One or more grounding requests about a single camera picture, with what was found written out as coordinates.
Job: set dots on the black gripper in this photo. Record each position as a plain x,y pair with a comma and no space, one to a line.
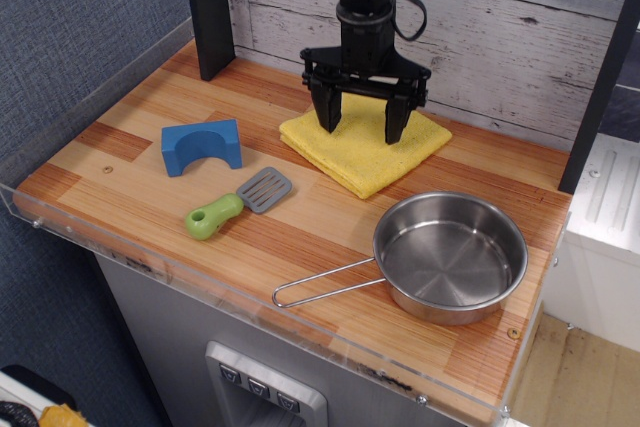
366,63

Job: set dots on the yellow cloth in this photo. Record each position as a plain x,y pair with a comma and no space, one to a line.
356,155

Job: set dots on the green handled grey toy spatula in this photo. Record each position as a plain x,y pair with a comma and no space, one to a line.
259,193

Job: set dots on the silver pot with wire handle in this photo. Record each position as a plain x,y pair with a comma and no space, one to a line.
449,258

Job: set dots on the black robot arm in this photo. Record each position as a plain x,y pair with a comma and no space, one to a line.
376,8

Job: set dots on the blue arch wooden block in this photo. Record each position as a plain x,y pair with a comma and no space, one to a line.
182,145

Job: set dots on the clear acrylic edge guard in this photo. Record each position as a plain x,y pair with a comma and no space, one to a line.
81,118

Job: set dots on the white ridged appliance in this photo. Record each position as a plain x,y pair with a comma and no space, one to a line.
593,282

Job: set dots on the grey toy cabinet front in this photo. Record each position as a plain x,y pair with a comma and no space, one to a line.
171,328

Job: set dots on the silver button control panel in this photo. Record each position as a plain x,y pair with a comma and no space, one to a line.
250,393

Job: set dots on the yellow black object bottom corner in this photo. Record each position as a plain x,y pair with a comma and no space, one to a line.
28,399

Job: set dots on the black left upright post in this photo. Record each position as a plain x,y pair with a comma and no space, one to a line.
213,36

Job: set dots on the black upright post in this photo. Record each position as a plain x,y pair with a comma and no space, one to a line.
213,36
612,64

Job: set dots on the black right upright post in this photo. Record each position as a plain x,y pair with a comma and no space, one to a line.
612,64

